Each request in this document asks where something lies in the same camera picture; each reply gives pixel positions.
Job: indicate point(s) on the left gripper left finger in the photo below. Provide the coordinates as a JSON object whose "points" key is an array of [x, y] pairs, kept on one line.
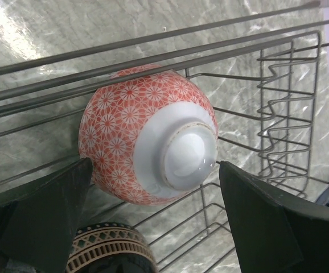
{"points": [[39, 219]]}

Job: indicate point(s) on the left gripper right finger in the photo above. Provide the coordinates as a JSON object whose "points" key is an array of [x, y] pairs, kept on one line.
{"points": [[273, 230]]}

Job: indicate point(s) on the black glazed bowl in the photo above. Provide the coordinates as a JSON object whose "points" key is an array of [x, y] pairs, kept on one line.
{"points": [[110, 247]]}

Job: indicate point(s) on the red patterned white bowl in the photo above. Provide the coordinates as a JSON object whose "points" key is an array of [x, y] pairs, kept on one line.
{"points": [[151, 139]]}

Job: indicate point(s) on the black wire dish rack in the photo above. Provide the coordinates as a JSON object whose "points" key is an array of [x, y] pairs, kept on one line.
{"points": [[261, 64]]}

